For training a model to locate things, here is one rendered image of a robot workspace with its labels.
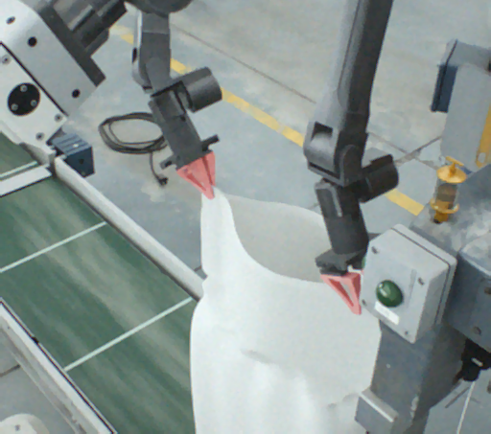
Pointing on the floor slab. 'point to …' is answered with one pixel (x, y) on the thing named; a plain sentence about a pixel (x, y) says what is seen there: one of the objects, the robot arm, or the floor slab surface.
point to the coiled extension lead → (134, 142)
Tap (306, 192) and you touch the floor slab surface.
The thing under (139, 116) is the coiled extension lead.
